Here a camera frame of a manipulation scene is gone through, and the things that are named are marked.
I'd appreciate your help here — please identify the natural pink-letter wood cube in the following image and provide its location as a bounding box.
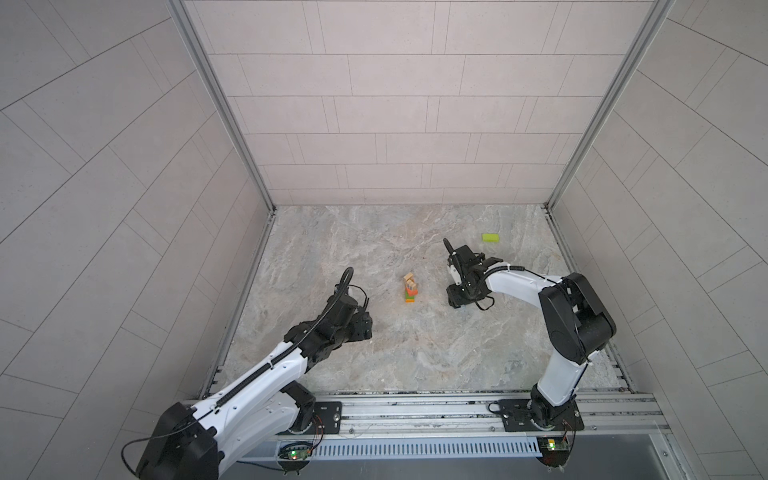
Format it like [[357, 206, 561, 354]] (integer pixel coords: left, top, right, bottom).
[[403, 272, 417, 290]]

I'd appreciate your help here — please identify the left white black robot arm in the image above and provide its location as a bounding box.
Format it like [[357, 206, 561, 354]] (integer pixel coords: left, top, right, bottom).
[[128, 267, 372, 479]]

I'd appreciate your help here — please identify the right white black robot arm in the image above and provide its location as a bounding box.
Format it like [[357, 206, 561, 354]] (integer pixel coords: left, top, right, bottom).
[[443, 239, 617, 431]]

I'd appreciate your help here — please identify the left green circuit board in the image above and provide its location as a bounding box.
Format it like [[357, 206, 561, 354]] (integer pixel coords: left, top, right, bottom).
[[277, 441, 314, 472]]

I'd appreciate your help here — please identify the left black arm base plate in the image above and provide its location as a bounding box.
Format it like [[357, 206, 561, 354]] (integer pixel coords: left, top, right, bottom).
[[281, 401, 343, 435]]

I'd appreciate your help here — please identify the aluminium mounting rail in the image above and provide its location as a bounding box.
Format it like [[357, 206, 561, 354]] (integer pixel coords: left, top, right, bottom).
[[313, 390, 669, 440]]

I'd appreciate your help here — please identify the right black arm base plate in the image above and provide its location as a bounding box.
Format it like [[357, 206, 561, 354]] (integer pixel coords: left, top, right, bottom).
[[487, 399, 585, 432]]

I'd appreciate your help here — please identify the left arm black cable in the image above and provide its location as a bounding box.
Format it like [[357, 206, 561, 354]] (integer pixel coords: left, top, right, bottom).
[[119, 422, 193, 478]]

